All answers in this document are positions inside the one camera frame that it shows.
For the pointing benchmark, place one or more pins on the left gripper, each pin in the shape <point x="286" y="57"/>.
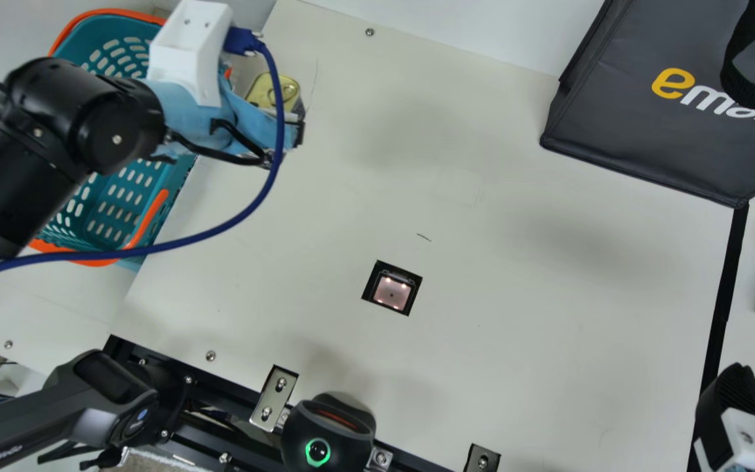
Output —
<point x="191" y="121"/>

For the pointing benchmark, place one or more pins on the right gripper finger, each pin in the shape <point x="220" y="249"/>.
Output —
<point x="731" y="400"/>

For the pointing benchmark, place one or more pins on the gold rectangular tin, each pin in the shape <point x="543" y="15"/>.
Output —
<point x="261" y="92"/>

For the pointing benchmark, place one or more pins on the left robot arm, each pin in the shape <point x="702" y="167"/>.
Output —
<point x="43" y="151"/>

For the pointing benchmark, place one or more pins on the teal shopping basket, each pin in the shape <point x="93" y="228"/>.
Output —
<point x="112" y="203"/>

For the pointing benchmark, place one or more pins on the small square scanner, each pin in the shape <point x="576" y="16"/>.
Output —
<point x="392" y="288"/>

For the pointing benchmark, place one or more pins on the black strip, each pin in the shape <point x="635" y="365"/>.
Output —
<point x="728" y="282"/>

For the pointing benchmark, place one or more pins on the black device with green light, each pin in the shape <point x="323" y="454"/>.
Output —
<point x="325" y="432"/>

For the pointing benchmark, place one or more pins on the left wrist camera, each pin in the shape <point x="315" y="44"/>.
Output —
<point x="187" y="49"/>

